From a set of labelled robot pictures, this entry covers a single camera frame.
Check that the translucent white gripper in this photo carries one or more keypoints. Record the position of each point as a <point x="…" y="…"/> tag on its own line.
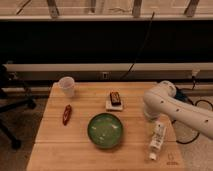
<point x="151" y="118"/>

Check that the green ceramic bowl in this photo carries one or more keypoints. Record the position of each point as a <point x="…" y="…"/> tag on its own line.
<point x="105" y="130"/>

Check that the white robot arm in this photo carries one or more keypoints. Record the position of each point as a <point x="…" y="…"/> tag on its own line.
<point x="160" y="100"/>

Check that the white tube with cap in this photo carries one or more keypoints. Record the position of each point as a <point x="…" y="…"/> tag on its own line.
<point x="157" y="140"/>

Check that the brown chocolate bar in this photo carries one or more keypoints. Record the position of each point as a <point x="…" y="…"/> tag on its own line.
<point x="115" y="98"/>

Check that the white square coaster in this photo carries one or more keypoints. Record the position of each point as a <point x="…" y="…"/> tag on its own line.
<point x="110" y="107"/>

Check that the white baseboard heater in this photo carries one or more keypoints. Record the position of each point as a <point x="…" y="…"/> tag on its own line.
<point x="112" y="71"/>

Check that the red chili pepper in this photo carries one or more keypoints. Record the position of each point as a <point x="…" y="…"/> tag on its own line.
<point x="67" y="114"/>

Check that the translucent plastic measuring cup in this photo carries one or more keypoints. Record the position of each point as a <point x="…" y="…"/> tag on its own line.
<point x="66" y="84"/>

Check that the black office chair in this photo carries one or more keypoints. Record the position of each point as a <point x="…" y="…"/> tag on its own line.
<point x="5" y="78"/>

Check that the white wall plug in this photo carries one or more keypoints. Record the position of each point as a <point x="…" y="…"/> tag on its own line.
<point x="195" y="72"/>

